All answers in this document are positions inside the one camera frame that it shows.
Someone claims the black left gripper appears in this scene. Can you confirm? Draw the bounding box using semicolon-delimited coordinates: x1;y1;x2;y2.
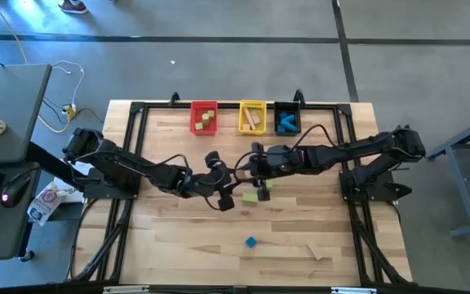
192;149;247;212

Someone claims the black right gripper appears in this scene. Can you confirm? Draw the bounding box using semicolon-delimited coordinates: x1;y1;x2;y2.
247;141;304;203

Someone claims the long natural wood block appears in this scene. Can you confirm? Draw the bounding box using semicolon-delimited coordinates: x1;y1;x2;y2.
242;107;257;131

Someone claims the blue rectangular block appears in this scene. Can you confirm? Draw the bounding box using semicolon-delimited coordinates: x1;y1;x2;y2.
280;115;299;132

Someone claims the red plastic basket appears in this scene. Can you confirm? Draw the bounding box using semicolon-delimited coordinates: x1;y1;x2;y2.
188;100;219;136

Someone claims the yellow plastic basket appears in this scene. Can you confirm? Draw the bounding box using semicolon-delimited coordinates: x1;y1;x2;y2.
237;100;268;136

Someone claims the black plastic basket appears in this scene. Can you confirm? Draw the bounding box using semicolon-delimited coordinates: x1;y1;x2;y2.
273;100;304;136

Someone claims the white printed box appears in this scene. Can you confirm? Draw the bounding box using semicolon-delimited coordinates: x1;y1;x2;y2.
53;160;93;204

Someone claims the yellow power plug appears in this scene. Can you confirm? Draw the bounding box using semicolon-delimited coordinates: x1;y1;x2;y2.
62;104;78;123

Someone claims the crumpled snack bag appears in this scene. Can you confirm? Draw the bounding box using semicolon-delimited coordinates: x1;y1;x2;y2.
26;181;68;227

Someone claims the light grey desk panel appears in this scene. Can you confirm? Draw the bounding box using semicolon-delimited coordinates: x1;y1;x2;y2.
0;64;53;165

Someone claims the person's shoe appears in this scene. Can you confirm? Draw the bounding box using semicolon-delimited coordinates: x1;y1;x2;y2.
58;0;89;15

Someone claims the black aluminium table frame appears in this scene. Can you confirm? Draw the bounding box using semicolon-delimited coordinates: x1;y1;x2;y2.
65;100;414;287

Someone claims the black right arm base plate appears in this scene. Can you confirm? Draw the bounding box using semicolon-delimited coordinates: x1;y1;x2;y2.
339;169;414;203

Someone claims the black cable bundle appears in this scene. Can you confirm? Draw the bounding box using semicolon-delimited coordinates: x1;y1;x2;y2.
66;198;134;283
347;203;410;286

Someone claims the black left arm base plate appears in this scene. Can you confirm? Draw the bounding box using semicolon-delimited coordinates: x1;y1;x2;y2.
82;167;142;200

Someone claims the silver edge bracket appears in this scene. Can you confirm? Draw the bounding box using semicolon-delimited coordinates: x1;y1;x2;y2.
330;287;378;294
103;285;150;294

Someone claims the black floor cable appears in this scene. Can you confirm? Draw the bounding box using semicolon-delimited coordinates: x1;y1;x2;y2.
41;96;104;126

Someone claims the white floor cable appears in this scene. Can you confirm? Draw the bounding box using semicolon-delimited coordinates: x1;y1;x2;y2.
51;60;86;109

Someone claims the grey metal table frame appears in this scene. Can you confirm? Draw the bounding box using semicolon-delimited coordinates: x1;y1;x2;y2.
422;113;470;239

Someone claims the yellow floor cable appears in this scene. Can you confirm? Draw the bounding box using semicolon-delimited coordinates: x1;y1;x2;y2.
0;0;73;134

